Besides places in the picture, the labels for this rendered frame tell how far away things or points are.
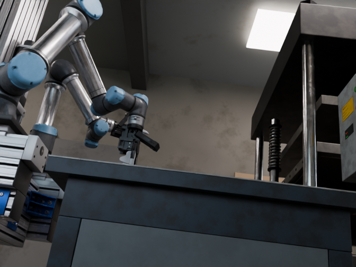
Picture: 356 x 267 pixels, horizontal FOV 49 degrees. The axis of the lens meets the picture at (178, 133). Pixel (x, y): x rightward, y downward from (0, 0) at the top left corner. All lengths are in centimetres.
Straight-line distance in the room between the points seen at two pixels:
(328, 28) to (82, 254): 164
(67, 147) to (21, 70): 363
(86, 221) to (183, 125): 438
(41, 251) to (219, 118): 272
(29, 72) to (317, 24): 137
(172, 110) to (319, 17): 344
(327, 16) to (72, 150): 358
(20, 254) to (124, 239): 351
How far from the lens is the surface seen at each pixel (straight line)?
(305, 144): 182
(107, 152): 490
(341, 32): 213
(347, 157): 171
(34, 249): 434
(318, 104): 204
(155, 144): 164
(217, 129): 524
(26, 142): 141
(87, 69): 177
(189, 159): 504
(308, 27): 209
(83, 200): 90
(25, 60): 144
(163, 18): 464
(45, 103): 221
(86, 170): 90
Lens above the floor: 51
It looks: 24 degrees up
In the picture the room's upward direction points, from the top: 8 degrees clockwise
